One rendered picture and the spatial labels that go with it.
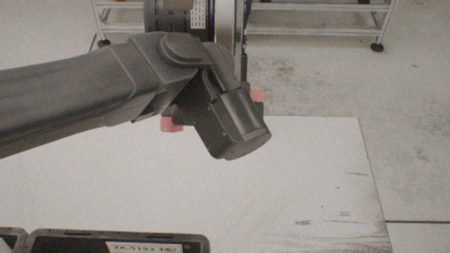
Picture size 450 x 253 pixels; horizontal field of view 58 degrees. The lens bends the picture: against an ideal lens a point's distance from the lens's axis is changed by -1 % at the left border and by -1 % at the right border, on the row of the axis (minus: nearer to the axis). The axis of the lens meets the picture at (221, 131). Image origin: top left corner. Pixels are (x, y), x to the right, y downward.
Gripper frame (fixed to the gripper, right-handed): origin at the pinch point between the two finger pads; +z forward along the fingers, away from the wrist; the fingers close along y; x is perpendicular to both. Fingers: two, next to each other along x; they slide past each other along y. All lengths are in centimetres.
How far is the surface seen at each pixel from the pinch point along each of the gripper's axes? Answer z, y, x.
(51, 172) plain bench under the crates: 41, -42, 1
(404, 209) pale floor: 118, 78, 8
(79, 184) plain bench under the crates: 39, -34, -2
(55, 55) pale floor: 153, -104, 97
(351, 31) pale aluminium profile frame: 145, 70, 114
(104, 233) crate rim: 9.2, -17.4, -16.2
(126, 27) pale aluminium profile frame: 144, -61, 111
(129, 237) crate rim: 9.0, -13.2, -16.5
